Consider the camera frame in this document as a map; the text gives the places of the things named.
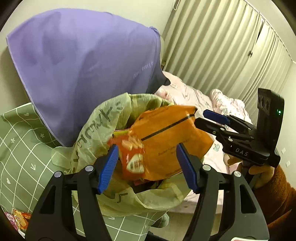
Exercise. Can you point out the black camera box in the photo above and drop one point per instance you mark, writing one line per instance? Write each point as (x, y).
(270, 115)

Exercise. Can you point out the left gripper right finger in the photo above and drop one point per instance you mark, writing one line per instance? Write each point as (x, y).
(227, 208)

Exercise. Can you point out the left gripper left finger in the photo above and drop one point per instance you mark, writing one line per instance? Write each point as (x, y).
(53, 218)

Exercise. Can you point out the purple cloth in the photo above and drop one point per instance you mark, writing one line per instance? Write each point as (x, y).
(72, 60)

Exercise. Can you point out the red foil wrapper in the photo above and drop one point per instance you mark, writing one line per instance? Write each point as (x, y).
(19, 220)

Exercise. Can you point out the beige pleated curtain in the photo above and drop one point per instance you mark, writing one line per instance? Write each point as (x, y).
(225, 45)

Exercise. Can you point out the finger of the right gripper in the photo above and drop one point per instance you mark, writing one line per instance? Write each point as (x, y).
(241, 130)
(231, 121)

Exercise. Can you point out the orange snack bag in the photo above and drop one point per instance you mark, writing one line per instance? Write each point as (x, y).
(147, 150)

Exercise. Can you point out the green checkered bedsheet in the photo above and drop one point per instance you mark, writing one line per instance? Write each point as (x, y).
(26, 168)

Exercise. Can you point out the right hand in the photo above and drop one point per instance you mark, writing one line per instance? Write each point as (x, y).
(264, 172)

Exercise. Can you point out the green plastic trash bag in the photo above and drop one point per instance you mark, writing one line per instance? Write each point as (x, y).
(119, 199)

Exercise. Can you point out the brown fuzzy sleeve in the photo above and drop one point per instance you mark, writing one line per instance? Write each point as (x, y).
(277, 201)

